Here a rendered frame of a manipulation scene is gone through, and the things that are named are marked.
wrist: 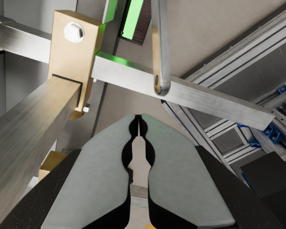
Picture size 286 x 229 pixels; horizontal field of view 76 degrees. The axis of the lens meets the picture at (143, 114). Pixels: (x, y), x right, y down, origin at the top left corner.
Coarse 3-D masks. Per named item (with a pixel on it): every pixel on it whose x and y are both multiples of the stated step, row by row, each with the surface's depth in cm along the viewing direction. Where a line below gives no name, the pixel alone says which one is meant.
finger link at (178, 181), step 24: (144, 120) 11; (168, 144) 9; (192, 144) 9; (168, 168) 8; (192, 168) 8; (168, 192) 7; (192, 192) 7; (216, 192) 7; (168, 216) 6; (192, 216) 6; (216, 216) 6
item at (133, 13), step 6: (132, 0) 30; (138, 0) 30; (132, 6) 31; (138, 6) 31; (132, 12) 31; (138, 12) 31; (132, 18) 32; (126, 24) 32; (132, 24) 32; (126, 30) 32; (132, 30) 33; (126, 36) 33; (132, 36) 33
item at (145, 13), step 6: (144, 0) 30; (150, 0) 30; (144, 6) 31; (150, 6) 31; (144, 12) 31; (150, 12) 31; (144, 18) 32; (138, 24) 32; (144, 24) 32; (138, 30) 33; (144, 30) 33; (138, 36) 33
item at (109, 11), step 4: (108, 0) 22; (112, 0) 24; (116, 0) 29; (108, 4) 22; (112, 4) 25; (116, 4) 30; (108, 8) 23; (112, 8) 27; (116, 8) 30; (104, 12) 22; (108, 12) 24; (112, 12) 28; (104, 16) 23; (108, 16) 25; (112, 16) 29; (104, 20) 23; (108, 20) 26
